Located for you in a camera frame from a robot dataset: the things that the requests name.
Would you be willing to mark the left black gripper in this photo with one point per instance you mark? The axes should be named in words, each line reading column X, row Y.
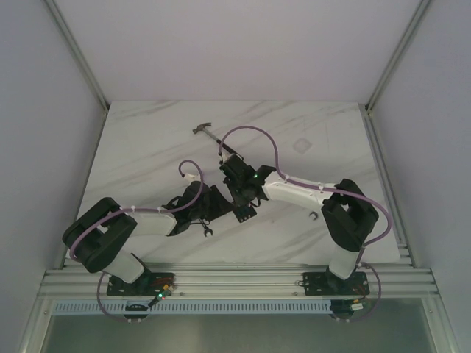
column 219, row 203

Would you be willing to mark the grey slotted cable duct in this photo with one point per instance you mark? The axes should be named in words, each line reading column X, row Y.
column 117, row 307

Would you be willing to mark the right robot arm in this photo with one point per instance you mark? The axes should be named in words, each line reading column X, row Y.
column 349, row 220

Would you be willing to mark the aluminium rail base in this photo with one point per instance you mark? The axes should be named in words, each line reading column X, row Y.
column 243, row 281

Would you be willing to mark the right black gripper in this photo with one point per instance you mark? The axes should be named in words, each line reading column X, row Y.
column 238, row 200

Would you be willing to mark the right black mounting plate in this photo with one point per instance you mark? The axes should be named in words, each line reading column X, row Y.
column 323, row 283

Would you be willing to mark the black fuse box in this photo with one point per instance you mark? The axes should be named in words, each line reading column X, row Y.
column 244, row 213

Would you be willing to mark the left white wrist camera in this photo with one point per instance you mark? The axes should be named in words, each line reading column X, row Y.
column 190, row 178

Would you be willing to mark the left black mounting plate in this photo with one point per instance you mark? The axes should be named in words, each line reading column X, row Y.
column 148, row 284

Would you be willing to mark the black mounting plate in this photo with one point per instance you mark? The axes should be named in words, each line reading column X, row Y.
column 323, row 283
column 148, row 284

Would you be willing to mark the clear plastic fuse cover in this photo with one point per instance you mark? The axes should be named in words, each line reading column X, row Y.
column 302, row 145

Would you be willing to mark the claw hammer black handle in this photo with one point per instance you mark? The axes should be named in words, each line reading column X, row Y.
column 204, row 128

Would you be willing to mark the right aluminium frame post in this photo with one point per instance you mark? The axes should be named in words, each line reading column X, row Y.
column 399, row 52

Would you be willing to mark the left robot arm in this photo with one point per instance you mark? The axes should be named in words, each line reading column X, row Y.
column 96, row 240

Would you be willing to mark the silver wrench right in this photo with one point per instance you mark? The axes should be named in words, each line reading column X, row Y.
column 314, row 216

